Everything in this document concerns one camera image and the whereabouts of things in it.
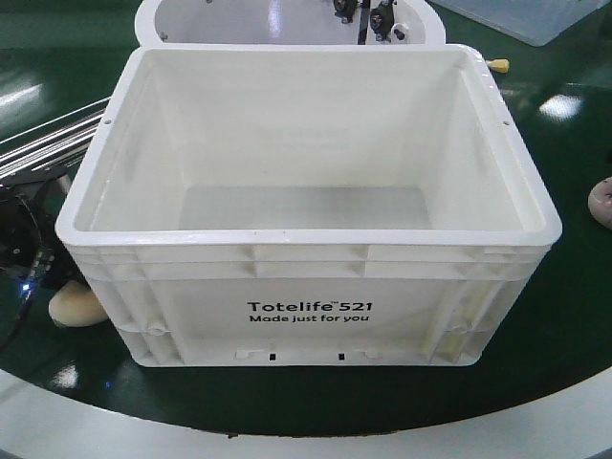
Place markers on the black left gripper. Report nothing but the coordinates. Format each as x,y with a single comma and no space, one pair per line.
31,252

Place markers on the cream bread roll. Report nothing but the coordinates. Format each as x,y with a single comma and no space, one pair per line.
76,305

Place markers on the white plastic Totelife tote box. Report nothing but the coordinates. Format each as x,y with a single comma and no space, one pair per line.
250,205

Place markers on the white round machine housing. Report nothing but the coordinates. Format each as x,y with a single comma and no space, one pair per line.
273,22

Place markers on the black mechanism in housing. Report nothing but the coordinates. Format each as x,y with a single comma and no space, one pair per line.
378,21

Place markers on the small yellow wooden peg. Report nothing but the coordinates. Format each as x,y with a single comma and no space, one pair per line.
499,65

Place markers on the clear plastic bin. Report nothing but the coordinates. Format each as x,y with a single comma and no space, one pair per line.
536,23

